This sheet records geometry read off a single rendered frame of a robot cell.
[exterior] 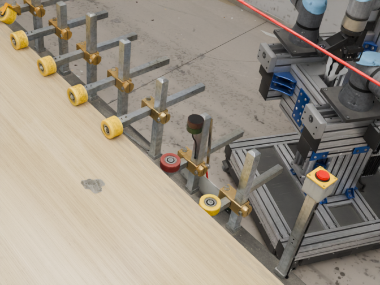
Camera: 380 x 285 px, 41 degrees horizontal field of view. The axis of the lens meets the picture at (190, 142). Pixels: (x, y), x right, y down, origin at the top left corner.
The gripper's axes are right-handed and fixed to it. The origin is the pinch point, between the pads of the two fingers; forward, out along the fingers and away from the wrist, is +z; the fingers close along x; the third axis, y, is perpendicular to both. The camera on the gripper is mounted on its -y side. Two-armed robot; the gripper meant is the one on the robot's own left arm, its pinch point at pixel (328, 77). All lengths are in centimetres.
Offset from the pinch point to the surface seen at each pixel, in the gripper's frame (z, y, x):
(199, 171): 46, -40, 6
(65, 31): 35, -79, 98
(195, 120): 20.2, -44.2, 8.3
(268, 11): 122, 125, 259
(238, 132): 46, -15, 25
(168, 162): 41, -52, 9
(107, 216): 41, -80, -12
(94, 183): 40, -82, 3
